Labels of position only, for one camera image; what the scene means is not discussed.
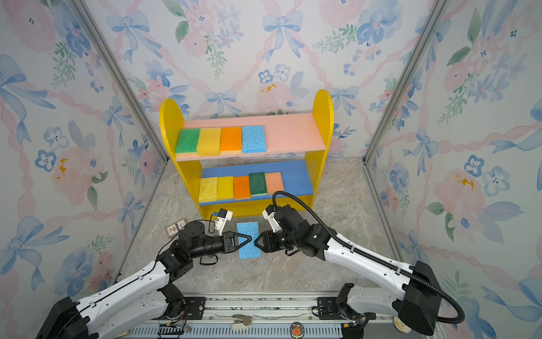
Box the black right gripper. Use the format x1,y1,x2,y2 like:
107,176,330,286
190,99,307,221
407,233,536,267
253,230,302,254

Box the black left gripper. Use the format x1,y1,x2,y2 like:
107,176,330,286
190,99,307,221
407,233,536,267
189,231,251,261

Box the light blue sponge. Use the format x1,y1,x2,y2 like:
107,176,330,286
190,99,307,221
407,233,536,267
237,222,261,260
242,126,267,154

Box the yellow scrub sponge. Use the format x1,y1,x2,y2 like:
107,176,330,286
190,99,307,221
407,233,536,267
217,176,234,201

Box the orange scrub sponge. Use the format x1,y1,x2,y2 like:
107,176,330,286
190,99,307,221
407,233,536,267
234,176,251,200

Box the dark green scrub sponge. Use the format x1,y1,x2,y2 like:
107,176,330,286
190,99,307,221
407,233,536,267
249,172,268,197

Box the porous yellow sponge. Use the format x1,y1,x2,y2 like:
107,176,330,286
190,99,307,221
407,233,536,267
198,177,218,204

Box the pink orange sponge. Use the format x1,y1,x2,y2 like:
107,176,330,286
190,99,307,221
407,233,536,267
265,172,284,195

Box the pale yellow sponge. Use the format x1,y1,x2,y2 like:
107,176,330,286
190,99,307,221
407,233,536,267
220,127,243,155

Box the bright green scrub sponge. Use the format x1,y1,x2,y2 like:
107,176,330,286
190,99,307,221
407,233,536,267
175,129,200,156

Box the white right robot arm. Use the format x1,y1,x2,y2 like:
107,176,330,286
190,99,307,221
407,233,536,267
254,205,442,336

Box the pink upper shelf board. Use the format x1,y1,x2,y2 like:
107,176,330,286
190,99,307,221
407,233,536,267
161,112,335,161

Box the small playing card box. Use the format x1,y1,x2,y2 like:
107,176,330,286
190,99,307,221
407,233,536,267
165,218,187,239

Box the round sticker badge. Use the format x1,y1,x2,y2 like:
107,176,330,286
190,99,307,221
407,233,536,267
289,321,305,339

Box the round beige disc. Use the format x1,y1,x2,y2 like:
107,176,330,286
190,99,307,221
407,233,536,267
393,317,412,334

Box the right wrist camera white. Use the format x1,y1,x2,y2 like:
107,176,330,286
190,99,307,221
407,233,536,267
262,205,282,233

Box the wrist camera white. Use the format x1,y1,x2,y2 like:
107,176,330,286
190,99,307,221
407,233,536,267
262,205,282,233
213,208,233,236

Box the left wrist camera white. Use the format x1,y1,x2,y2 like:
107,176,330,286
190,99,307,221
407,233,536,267
213,208,233,236

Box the thin black cable left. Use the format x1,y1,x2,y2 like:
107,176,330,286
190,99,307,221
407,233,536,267
155,218,221,268

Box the beige clip on rail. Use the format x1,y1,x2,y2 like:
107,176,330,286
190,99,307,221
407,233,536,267
231,314,252,331

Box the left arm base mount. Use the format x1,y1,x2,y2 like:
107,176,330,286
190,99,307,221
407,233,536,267
164,297,207,321

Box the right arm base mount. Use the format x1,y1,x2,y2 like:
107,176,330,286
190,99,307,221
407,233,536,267
311,283,376,327

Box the yellow shelf unit frame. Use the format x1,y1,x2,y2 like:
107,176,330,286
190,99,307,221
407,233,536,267
159,90,335,219

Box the black corrugated cable hose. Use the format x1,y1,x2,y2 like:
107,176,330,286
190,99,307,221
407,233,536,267
272,190,466,325

